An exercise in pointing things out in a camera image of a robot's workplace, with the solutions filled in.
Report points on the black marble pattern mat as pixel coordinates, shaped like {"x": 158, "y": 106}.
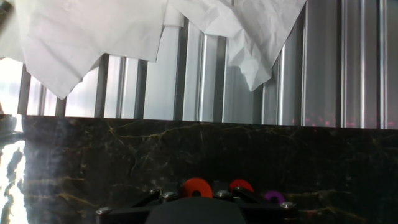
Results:
{"x": 93, "y": 149}

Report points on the crumpled white paper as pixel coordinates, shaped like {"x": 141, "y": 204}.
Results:
{"x": 87, "y": 37}
{"x": 255, "y": 31}

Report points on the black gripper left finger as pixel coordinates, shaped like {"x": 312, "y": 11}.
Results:
{"x": 136, "y": 210}

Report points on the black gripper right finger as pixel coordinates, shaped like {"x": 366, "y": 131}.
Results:
{"x": 264, "y": 211}

